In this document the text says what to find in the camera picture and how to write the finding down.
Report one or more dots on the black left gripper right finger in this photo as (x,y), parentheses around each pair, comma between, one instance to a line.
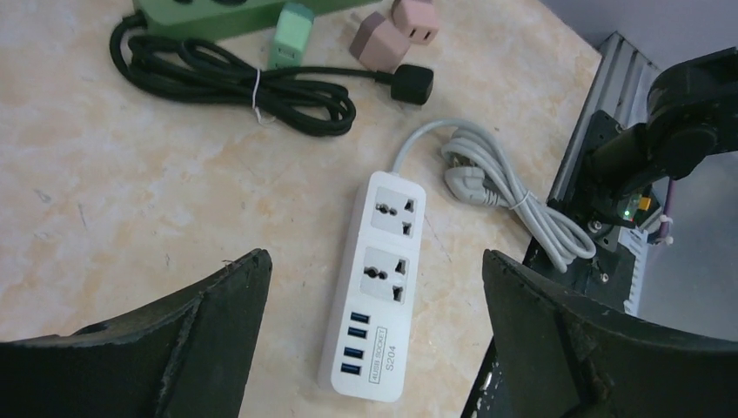
(558,353)

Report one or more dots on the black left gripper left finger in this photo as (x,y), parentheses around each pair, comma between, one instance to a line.
(187,354)

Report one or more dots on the small white power strip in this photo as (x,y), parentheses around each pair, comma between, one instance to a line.
(366,344)

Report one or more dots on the green power strip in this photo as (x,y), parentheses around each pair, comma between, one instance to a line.
(175,21)

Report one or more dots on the green charger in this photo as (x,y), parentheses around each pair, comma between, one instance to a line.
(291,37)

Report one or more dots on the pink charger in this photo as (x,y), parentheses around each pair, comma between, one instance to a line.
(378,44)
(418,20)

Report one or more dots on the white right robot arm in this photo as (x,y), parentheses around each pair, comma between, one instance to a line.
(691,114)

